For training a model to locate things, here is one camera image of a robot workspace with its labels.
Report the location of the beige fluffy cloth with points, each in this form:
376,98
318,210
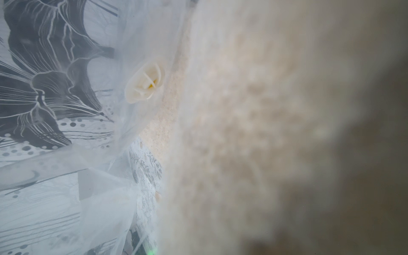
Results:
292,131

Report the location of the clear plastic vacuum bag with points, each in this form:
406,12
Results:
80,80

